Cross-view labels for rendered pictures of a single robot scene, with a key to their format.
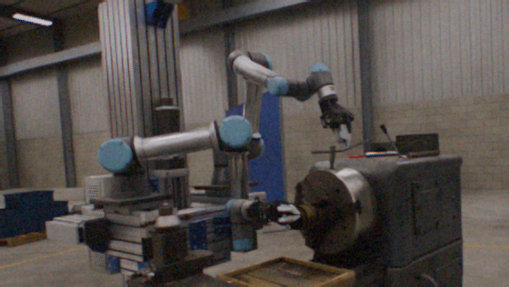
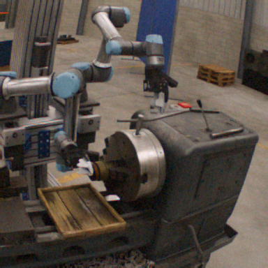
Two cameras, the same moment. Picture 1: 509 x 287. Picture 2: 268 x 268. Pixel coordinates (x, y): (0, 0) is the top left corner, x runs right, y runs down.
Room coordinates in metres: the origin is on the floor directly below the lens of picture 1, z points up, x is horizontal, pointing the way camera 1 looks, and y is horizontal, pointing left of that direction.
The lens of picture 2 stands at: (0.25, -0.31, 1.77)
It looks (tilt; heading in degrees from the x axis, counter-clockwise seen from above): 23 degrees down; 11
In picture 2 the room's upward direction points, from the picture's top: 9 degrees clockwise
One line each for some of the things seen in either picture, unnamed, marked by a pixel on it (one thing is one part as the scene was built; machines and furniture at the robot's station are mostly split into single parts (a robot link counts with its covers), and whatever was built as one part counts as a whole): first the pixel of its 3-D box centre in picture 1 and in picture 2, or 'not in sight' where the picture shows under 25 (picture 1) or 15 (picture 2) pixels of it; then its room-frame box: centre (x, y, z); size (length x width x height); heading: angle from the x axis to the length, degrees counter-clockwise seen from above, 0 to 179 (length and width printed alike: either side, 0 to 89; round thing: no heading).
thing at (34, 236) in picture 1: (30, 214); (7, 54); (6.94, 4.87, 0.39); 1.20 x 0.80 x 0.79; 160
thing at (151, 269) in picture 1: (178, 267); (7, 187); (1.16, 0.40, 0.99); 0.20 x 0.10 x 0.05; 136
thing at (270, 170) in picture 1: (250, 156); (151, 33); (8.35, 1.27, 1.18); 4.12 x 0.80 x 2.35; 23
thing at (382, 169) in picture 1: (388, 201); (195, 155); (1.82, -0.33, 1.06); 0.59 x 0.48 x 0.39; 136
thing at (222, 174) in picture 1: (225, 173); (76, 91); (2.00, 0.43, 1.21); 0.15 x 0.15 x 0.10
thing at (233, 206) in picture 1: (240, 210); (63, 142); (1.55, 0.28, 1.10); 0.11 x 0.08 x 0.09; 46
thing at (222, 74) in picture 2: not in sight; (217, 75); (9.82, -0.65, 0.22); 1.25 x 0.86 x 0.44; 155
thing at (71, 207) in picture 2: (284, 278); (77, 209); (1.34, 0.11, 0.89); 0.36 x 0.30 x 0.04; 46
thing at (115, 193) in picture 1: (130, 183); (5, 101); (1.60, 0.72, 1.21); 0.15 x 0.15 x 0.10
